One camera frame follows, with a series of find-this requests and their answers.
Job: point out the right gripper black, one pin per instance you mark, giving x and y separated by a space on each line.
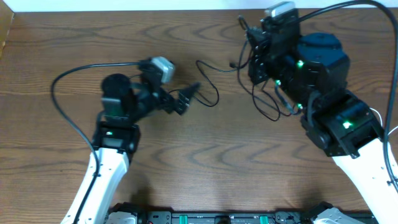
260 47

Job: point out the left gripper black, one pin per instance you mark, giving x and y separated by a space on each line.
172 108

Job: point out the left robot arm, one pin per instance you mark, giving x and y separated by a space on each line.
116 139

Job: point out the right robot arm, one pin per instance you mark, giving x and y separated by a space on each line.
310 72

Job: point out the wooden side panel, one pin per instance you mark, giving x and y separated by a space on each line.
6 18

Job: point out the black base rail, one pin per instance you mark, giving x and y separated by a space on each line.
322 213

